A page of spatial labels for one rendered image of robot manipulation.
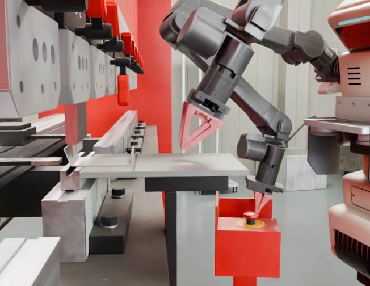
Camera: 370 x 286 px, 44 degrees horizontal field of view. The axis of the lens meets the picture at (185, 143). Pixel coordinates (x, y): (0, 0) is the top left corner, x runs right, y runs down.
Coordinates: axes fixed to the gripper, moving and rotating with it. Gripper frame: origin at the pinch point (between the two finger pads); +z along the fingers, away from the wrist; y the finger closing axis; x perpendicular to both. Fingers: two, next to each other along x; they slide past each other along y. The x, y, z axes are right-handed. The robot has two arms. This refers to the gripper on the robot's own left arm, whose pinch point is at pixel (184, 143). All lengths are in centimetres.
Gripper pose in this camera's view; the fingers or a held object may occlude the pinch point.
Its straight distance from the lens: 79.9
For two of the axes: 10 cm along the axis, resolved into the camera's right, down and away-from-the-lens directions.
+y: 0.7, 1.4, -9.9
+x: 8.7, 4.7, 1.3
